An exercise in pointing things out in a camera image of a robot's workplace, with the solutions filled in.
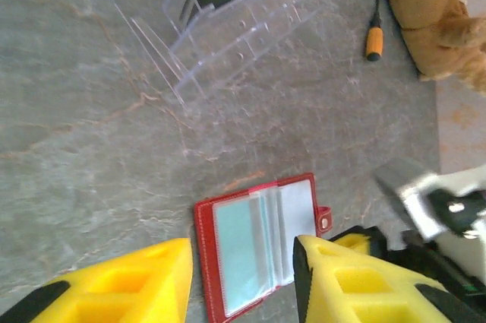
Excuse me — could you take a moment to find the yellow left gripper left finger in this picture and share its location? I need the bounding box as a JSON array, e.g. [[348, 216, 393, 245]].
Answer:
[[0, 237, 193, 323]]

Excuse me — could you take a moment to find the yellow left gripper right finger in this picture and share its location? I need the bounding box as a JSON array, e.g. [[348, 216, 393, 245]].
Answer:
[[292, 234, 486, 323]]

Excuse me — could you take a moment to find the red leather card wallet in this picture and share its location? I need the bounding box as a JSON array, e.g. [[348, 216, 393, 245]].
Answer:
[[193, 173, 333, 323]]

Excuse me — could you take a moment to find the teal credit card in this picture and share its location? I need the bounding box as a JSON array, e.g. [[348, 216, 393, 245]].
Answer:
[[214, 201, 275, 316]]

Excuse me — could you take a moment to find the clear acrylic card stand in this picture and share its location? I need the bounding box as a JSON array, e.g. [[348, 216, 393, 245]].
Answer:
[[108, 0, 331, 115]]

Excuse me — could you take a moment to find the orange tipped black plug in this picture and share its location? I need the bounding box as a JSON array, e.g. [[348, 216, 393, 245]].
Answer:
[[364, 0, 385, 63]]

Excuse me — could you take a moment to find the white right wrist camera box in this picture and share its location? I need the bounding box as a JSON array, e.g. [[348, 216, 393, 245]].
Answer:
[[374, 157, 486, 274]]

